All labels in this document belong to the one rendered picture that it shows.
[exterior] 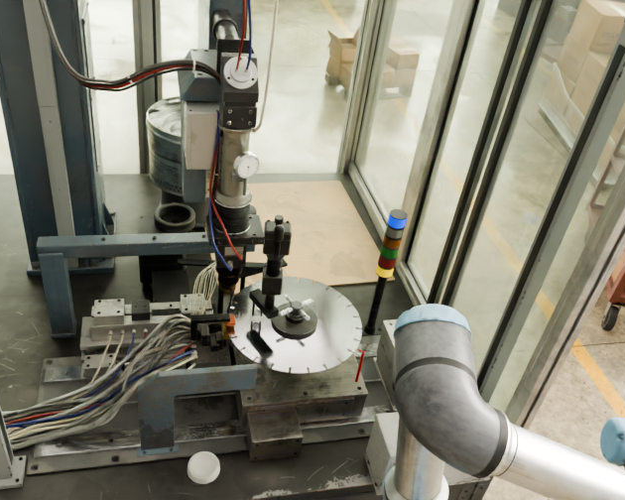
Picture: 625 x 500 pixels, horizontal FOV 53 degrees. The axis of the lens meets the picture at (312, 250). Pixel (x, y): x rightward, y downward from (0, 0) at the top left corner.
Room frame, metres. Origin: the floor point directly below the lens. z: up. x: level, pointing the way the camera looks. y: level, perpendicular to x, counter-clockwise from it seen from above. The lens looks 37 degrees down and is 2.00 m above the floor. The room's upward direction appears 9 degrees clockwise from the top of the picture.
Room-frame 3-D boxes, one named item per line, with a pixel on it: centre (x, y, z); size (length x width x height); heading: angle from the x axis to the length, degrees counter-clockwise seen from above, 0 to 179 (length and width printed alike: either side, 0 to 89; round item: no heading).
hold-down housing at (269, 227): (1.06, 0.08, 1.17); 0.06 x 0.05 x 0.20; 99
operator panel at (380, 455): (0.90, -0.34, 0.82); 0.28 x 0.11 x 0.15; 108
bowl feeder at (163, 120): (1.78, 0.42, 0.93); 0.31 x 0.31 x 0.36
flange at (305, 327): (1.11, 0.02, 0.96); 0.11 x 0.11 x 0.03
